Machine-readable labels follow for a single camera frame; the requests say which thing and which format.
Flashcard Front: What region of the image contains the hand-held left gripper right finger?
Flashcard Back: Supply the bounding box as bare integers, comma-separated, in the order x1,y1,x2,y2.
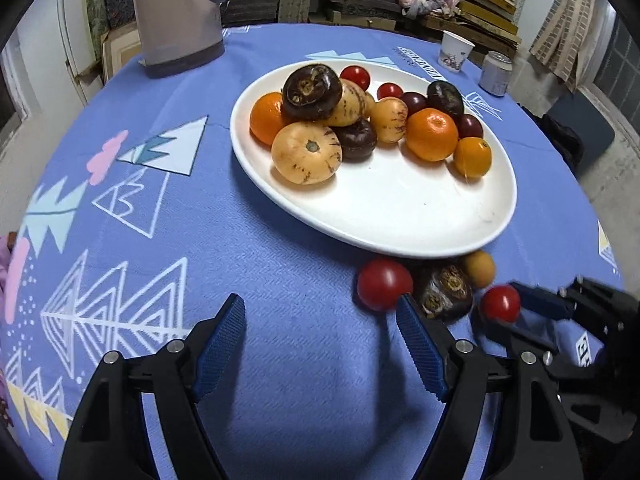
395,294,585,480

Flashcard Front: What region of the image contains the white printed paper cup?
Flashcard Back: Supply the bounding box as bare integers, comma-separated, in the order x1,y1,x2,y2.
437,30,475,72

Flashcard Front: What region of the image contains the beige thermos jug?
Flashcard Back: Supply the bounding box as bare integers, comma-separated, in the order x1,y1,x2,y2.
130,0,240,79

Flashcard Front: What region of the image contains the blue printed tablecloth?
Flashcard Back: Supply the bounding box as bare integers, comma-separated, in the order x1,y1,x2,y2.
0,22,626,480

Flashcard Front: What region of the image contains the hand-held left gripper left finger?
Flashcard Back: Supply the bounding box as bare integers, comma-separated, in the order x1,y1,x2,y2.
57,293,247,480

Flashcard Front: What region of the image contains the white oval plate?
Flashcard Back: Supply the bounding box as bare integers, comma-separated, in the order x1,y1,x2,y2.
230,61,518,259

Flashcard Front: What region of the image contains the brick pattern sheet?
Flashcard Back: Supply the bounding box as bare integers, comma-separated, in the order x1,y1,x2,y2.
529,0,601,91

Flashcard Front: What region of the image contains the orange mandarin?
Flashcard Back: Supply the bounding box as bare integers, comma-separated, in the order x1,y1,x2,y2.
404,108,460,162
249,91,291,147

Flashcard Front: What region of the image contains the small tan round fruit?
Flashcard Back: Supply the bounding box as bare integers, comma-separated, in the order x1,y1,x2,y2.
460,251,497,290

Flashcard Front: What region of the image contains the dark brown water chestnut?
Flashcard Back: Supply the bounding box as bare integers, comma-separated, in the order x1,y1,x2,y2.
426,80,466,122
282,64,344,122
417,264,474,321
331,119,378,163

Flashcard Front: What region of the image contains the yellow cherry tomato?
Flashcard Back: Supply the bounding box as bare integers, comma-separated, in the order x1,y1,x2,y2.
453,137,493,179

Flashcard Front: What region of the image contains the yellow striped pepino melon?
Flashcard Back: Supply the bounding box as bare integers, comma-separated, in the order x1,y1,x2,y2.
325,80,376,127
369,96,410,144
271,121,343,186

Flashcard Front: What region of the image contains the wooden framed board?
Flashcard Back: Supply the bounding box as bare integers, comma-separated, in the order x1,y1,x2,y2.
101,30,143,83

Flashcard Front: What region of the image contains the silver drink can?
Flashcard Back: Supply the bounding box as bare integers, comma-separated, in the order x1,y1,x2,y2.
479,51,514,97

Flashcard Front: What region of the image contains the dark blue cushion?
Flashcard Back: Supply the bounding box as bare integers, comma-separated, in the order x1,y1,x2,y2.
550,90,616,176

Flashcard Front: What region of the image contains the window with metal grille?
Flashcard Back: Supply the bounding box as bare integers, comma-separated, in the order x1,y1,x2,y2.
592,10,640,126

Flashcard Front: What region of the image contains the black bag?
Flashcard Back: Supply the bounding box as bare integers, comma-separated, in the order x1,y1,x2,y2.
520,105,585,171

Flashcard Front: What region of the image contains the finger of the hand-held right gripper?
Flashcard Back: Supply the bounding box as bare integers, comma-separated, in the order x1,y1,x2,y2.
484,318,560,357
509,281,577,321

